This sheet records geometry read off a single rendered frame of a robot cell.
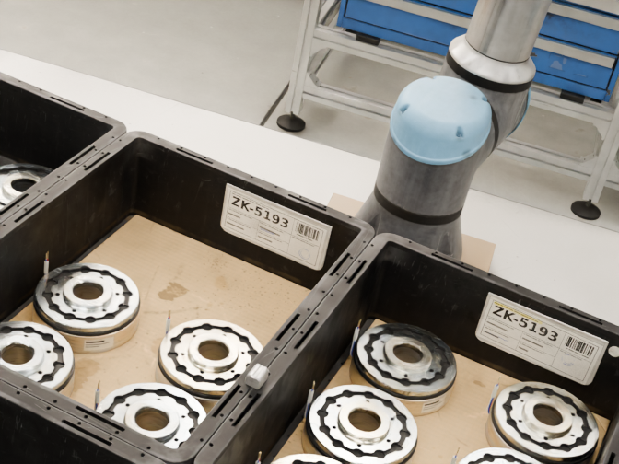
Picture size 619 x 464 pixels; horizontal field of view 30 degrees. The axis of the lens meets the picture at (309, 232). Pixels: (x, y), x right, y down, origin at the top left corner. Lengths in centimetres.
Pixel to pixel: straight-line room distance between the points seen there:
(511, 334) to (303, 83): 200
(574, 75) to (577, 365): 186
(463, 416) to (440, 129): 37
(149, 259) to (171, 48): 227
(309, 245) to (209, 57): 229
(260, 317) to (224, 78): 221
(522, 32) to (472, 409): 51
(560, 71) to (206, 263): 185
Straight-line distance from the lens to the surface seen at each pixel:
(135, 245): 128
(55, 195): 117
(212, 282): 124
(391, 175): 141
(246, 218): 124
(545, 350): 118
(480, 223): 167
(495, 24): 146
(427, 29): 299
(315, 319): 106
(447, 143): 137
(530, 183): 321
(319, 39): 305
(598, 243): 171
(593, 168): 308
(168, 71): 337
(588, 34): 294
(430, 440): 112
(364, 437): 105
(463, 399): 117
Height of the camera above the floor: 160
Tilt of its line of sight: 35 degrees down
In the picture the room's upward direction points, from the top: 12 degrees clockwise
